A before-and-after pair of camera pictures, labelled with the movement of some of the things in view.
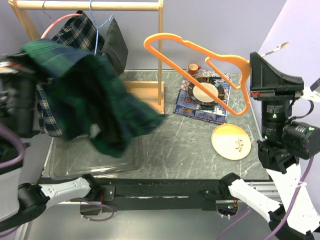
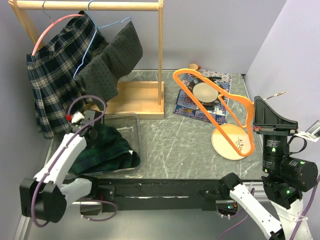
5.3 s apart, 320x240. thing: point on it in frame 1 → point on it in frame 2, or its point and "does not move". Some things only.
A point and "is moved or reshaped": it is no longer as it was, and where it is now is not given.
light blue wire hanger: x=97 y=27 → x=96 y=28
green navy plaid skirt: x=86 y=95 → x=112 y=153
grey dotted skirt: x=114 y=47 is moved or reshaped
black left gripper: x=15 y=64 → x=92 y=143
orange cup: x=193 y=68 does not move
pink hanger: x=52 y=22 does not move
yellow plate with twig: x=231 y=141 does not move
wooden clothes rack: x=152 y=91 does not move
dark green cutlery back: x=215 y=77 does not move
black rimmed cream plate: x=200 y=96 does not move
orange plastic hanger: x=210 y=55 → x=193 y=72
